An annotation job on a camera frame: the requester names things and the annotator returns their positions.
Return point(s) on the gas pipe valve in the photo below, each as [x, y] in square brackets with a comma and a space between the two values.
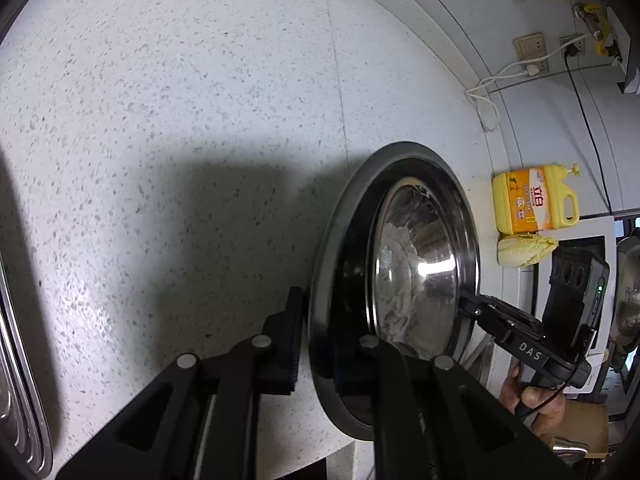
[592, 20]

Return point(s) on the cardboard box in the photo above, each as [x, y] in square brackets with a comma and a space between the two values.
[590, 420]

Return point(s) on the beige wall socket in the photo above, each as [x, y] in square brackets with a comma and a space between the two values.
[529, 45]

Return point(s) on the yellow detergent bottle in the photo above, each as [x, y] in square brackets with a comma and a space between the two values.
[530, 202]

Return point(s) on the white wall socket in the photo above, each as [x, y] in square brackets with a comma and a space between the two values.
[574, 46]

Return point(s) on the napa cabbage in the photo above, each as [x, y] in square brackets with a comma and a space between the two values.
[525, 250]

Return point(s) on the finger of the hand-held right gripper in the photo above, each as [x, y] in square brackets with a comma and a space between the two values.
[487, 315]

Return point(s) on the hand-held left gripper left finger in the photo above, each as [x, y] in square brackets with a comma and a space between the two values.
[292, 345]

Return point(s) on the person's right hand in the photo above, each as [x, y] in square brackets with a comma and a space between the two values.
[542, 410]

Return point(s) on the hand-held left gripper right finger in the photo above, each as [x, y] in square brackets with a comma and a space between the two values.
[352, 367]

